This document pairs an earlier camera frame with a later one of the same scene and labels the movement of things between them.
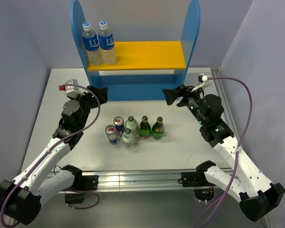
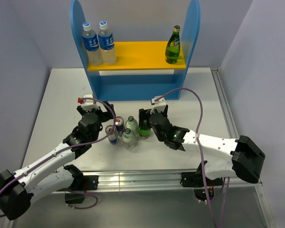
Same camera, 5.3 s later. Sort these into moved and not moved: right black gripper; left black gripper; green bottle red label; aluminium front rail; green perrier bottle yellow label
Moved: green perrier bottle yellow label; left black gripper; right black gripper
Not moved: green bottle red label; aluminium front rail
